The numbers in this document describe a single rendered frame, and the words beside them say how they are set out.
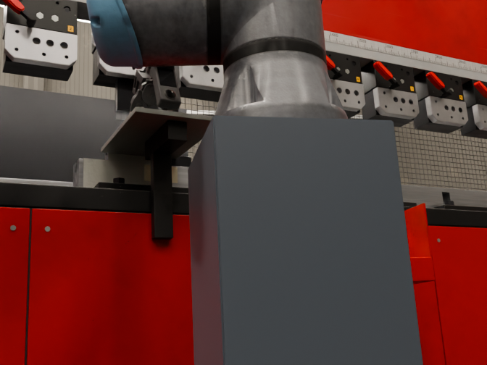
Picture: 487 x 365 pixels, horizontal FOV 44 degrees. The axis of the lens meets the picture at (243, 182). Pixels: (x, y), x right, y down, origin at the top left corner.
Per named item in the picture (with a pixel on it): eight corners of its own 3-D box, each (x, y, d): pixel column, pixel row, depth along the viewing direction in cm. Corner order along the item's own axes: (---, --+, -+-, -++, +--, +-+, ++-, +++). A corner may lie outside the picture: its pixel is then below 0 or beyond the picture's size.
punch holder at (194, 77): (182, 82, 144) (180, 20, 148) (170, 95, 152) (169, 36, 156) (238, 90, 151) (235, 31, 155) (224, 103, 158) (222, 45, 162)
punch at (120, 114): (117, 117, 138) (117, 79, 141) (114, 120, 140) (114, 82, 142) (159, 122, 143) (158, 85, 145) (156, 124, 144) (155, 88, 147)
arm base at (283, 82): (374, 124, 60) (364, 33, 62) (225, 120, 56) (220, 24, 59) (322, 166, 74) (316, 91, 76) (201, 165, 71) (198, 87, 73)
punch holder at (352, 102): (322, 103, 162) (317, 47, 166) (304, 114, 169) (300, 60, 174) (366, 109, 169) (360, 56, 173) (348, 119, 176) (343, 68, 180)
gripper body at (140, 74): (162, 98, 138) (173, 47, 133) (173, 111, 131) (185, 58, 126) (130, 94, 134) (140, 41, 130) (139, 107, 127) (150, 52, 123)
